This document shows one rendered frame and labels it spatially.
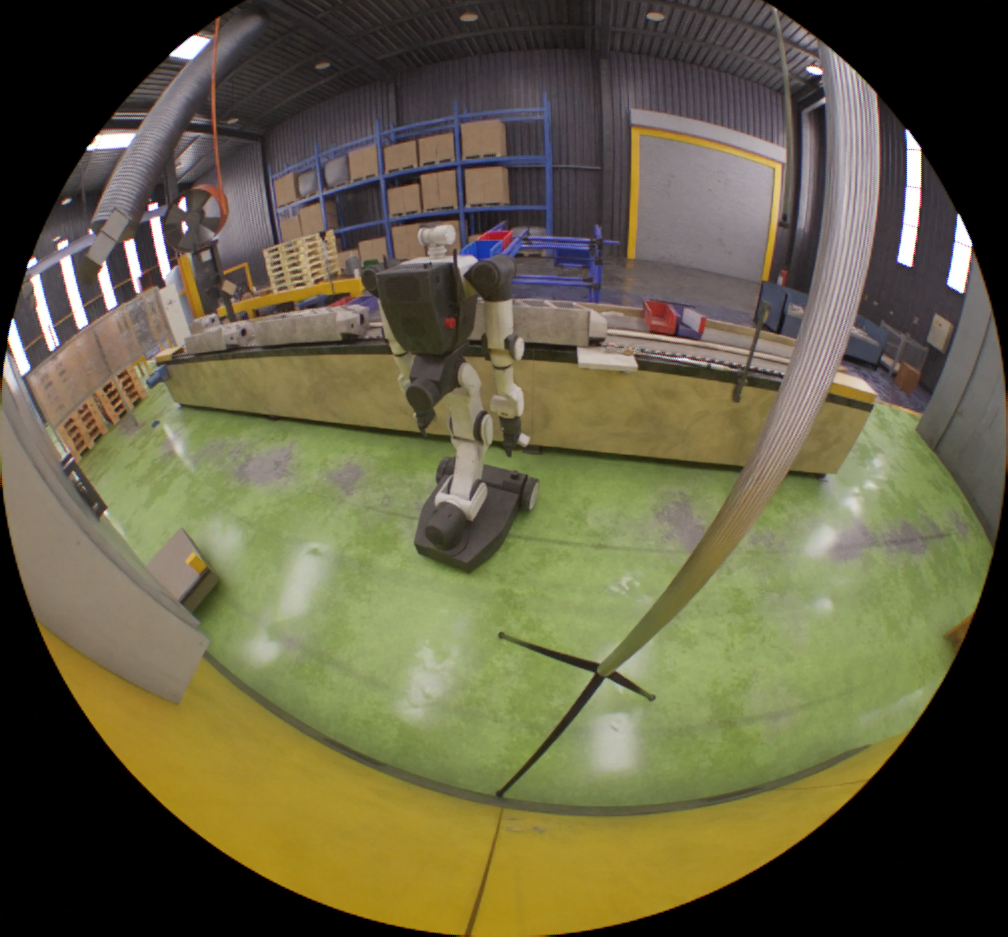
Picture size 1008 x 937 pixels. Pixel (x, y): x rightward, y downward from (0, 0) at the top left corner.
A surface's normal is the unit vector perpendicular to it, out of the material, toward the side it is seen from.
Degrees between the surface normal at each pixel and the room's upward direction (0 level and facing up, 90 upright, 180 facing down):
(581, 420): 90
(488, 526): 0
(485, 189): 90
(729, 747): 0
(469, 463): 60
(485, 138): 90
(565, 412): 89
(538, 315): 80
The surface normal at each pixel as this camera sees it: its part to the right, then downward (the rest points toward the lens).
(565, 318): -0.22, 0.47
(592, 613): -0.04, -0.79
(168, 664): 0.98, 0.10
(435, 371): -0.29, -0.15
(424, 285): -0.36, 0.58
